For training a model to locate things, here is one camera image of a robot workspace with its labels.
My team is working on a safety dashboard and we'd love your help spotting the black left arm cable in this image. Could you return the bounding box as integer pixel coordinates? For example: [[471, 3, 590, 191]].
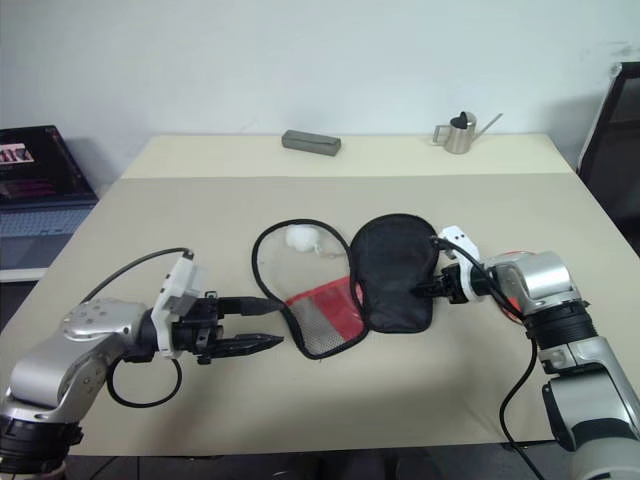
[[79, 247, 196, 408]]

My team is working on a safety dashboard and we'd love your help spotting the white fluffy pompom charm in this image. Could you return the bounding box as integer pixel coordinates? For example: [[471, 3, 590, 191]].
[[283, 225, 342, 260]]

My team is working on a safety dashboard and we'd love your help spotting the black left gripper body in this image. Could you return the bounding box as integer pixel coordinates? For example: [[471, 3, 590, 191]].
[[172, 289, 225, 366]]

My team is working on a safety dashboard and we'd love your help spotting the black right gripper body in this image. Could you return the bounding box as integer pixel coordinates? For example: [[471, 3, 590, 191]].
[[424, 267, 468, 307]]

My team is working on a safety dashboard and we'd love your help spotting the grey rectangular block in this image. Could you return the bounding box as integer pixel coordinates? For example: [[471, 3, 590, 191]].
[[281, 129, 343, 159]]

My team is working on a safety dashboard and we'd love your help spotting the open laptop computer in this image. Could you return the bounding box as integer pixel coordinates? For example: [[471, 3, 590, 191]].
[[0, 124, 100, 271]]

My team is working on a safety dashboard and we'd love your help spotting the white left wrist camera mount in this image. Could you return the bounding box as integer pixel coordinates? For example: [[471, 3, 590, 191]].
[[149, 256, 209, 359]]

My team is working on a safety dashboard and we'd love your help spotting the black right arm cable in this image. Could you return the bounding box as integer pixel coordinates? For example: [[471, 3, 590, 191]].
[[429, 235, 551, 480]]

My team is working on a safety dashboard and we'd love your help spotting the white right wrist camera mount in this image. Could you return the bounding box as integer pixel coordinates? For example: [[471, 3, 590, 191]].
[[438, 225, 484, 304]]

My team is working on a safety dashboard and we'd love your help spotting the silver metal watering can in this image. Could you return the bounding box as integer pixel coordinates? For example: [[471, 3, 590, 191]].
[[432, 111, 504, 155]]

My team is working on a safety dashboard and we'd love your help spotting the red and black paddle case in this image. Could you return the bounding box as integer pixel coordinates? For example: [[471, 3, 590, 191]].
[[251, 213, 441, 360]]

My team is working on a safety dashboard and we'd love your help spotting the black chair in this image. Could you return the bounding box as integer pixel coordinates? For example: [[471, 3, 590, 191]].
[[577, 62, 640, 231]]

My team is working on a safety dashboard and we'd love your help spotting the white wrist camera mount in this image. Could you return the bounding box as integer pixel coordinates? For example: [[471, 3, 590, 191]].
[[438, 225, 484, 304], [149, 256, 209, 359]]

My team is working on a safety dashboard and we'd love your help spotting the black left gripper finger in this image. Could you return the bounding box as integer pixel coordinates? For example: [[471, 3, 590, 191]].
[[217, 296, 277, 318], [199, 333, 286, 363]]

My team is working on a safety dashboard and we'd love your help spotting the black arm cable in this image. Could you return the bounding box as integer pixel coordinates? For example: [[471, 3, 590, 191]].
[[79, 247, 196, 408], [429, 235, 551, 480]]

